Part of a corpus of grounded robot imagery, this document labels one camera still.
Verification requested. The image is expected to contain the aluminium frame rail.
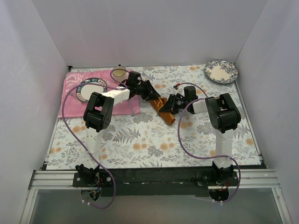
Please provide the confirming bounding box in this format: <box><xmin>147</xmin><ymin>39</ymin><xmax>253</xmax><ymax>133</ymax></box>
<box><xmin>20</xmin><ymin>170</ymin><xmax>82</xmax><ymax>224</ymax></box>

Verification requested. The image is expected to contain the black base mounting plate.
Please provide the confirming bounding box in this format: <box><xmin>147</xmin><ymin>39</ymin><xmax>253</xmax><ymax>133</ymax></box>
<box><xmin>72</xmin><ymin>167</ymin><xmax>239</xmax><ymax>196</ymax></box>

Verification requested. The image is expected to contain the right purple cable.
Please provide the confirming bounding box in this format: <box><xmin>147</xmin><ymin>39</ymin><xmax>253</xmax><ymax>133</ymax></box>
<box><xmin>174</xmin><ymin>82</ymin><xmax>241</xmax><ymax>203</ymax></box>

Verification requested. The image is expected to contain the floral tablecloth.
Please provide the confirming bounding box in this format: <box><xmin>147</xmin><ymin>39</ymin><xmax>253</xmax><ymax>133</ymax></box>
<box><xmin>46</xmin><ymin>65</ymin><xmax>261</xmax><ymax>170</ymax></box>

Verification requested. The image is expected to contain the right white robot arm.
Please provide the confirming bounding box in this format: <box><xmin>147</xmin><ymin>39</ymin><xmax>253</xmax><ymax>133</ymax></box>
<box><xmin>159</xmin><ymin>86</ymin><xmax>241</xmax><ymax>186</ymax></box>

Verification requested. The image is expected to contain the purple cable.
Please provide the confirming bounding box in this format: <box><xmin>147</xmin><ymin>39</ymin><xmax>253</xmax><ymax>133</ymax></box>
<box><xmin>62</xmin><ymin>69</ymin><xmax>133</xmax><ymax>209</ymax></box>
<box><xmin>174</xmin><ymin>82</ymin><xmax>241</xmax><ymax>203</ymax></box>

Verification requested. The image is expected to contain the brown satin napkin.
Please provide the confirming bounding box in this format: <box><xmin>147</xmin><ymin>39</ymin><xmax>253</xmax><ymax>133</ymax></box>
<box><xmin>150</xmin><ymin>98</ymin><xmax>176</xmax><ymax>126</ymax></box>

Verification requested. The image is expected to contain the green rimmed white plate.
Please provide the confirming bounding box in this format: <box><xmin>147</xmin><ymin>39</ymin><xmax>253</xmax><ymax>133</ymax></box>
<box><xmin>76</xmin><ymin>77</ymin><xmax>107</xmax><ymax>103</ymax></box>

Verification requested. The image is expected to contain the cream enamel mug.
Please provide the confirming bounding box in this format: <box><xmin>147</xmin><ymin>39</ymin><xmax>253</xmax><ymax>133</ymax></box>
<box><xmin>112</xmin><ymin>65</ymin><xmax>128</xmax><ymax>83</ymax></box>

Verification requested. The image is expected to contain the pink floral placemat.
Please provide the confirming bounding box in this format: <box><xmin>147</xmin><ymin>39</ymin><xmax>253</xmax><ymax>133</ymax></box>
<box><xmin>57</xmin><ymin>69</ymin><xmax>142</xmax><ymax>119</ymax></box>

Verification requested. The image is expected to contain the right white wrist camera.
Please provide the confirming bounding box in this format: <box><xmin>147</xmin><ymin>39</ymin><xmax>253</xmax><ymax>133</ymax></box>
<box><xmin>173</xmin><ymin>84</ymin><xmax>185</xmax><ymax>96</ymax></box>

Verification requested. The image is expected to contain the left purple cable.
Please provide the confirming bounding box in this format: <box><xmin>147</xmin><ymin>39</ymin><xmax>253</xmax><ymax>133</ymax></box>
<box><xmin>62</xmin><ymin>69</ymin><xmax>133</xmax><ymax>209</ymax></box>

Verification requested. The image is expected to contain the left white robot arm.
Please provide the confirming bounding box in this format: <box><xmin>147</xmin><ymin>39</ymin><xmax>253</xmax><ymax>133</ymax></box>
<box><xmin>76</xmin><ymin>71</ymin><xmax>160</xmax><ymax>187</ymax></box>

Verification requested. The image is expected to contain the blue floral plate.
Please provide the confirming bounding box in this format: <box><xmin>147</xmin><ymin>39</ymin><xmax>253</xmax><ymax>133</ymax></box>
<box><xmin>204</xmin><ymin>59</ymin><xmax>238</xmax><ymax>84</ymax></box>

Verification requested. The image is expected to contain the metal spoon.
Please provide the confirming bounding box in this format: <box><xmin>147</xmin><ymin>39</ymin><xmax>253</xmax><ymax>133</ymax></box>
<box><xmin>128</xmin><ymin>100</ymin><xmax>135</xmax><ymax>117</ymax></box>

